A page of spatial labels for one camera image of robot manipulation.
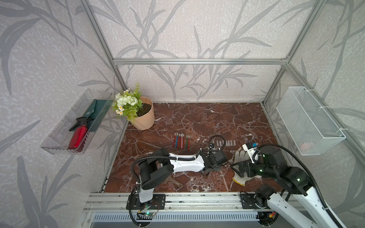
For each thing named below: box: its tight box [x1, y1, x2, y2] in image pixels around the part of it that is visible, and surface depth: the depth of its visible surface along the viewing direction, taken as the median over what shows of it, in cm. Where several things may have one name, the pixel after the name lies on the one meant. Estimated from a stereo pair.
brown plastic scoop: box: [161, 174, 183, 189], surface depth 81 cm
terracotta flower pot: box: [129, 96, 155, 131], surface depth 97 cm
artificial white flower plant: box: [112, 82, 143, 123], surface depth 82 cm
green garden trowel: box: [83, 98, 113, 132], surface depth 72 cm
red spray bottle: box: [67, 116, 94, 152], surface depth 61 cm
